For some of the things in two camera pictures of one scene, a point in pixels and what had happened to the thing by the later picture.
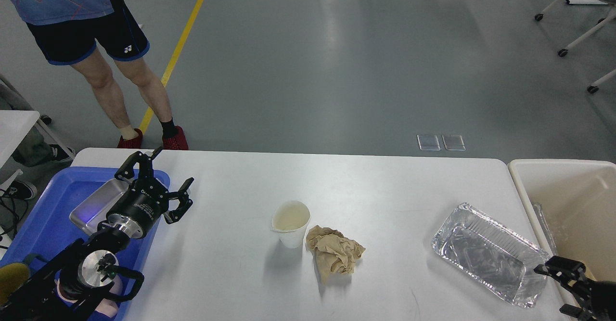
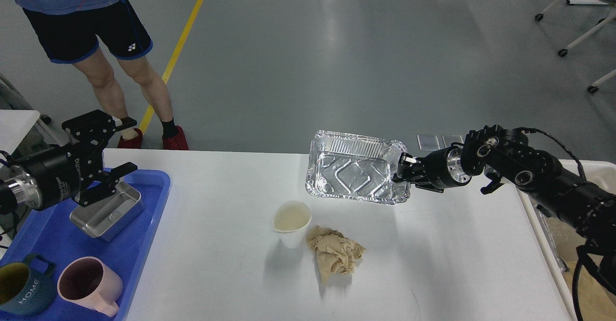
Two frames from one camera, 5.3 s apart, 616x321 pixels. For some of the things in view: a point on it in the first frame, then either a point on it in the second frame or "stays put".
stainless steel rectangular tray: [95, 208] stays put
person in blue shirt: [79, 20] stays put
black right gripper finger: [571, 310] to [410, 179]
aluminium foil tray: [495, 255] to [354, 167]
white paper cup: [290, 220] stays put
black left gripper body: [136, 212] to [52, 175]
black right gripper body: [603, 296] to [440, 169]
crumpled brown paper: [334, 252] stays put
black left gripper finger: [185, 202] to [106, 189]
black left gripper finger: [144, 161] to [94, 129]
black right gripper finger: [569, 270] to [406, 160]
